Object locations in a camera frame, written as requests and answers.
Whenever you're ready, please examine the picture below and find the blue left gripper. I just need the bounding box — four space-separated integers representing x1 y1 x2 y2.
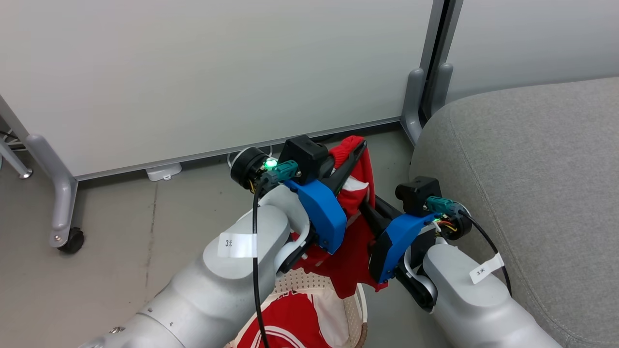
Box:
284 140 367 255

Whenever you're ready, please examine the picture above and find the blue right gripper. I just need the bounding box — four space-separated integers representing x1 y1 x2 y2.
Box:
360 195 438 283

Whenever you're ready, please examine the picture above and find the red clothing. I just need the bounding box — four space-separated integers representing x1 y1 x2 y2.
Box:
290 135 390 298

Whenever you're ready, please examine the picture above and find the red and white jersey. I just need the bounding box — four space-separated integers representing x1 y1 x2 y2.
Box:
237 290 350 348

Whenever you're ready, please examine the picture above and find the cream perforated laundry basket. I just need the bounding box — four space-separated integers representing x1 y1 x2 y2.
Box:
225 268 368 348

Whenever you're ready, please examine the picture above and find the grey fabric sofa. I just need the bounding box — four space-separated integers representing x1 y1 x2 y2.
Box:
409 77 619 348

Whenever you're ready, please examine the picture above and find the small white floor device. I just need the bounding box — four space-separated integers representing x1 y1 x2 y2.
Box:
147 163 183 182

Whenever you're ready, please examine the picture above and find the wide white partition panel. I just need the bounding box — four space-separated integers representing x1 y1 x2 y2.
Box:
0 0 448 249

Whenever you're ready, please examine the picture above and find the narrow white partition panel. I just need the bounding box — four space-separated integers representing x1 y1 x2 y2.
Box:
430 0 619 116

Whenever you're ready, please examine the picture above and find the black caster wheel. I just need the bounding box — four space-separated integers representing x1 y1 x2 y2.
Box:
58 228 85 254

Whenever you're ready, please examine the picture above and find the thin grey table leg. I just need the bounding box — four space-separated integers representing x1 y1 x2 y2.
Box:
0 138 33 179

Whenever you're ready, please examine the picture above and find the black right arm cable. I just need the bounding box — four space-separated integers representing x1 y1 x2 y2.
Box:
426 196 512 296

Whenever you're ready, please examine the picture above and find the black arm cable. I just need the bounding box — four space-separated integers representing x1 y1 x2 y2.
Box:
251 161 300 348
426 196 512 296

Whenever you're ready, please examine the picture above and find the white looped floor cable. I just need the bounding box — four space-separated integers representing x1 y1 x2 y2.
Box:
226 144 274 167

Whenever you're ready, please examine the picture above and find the white tape cable label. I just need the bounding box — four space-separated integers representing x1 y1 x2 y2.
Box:
469 254 504 284
218 233 258 258

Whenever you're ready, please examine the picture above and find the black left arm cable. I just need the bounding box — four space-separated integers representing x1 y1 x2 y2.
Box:
251 161 300 348

